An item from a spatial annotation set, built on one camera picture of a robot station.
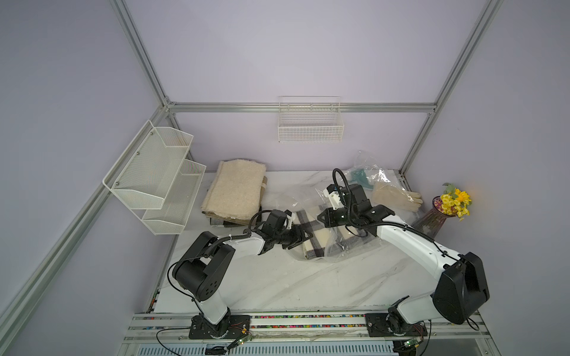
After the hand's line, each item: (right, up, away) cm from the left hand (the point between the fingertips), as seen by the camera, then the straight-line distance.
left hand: (308, 239), depth 88 cm
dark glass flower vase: (+48, +8, -2) cm, 49 cm away
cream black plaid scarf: (+9, -2, +5) cm, 11 cm away
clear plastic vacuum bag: (-1, +14, +6) cm, 15 cm away
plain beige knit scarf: (-32, +20, +10) cm, 39 cm away
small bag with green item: (+31, +29, +24) cm, 49 cm away
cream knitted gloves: (+44, +17, +23) cm, 52 cm away
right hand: (+4, +8, -5) cm, 11 cm away
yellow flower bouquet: (+50, +16, -11) cm, 54 cm away
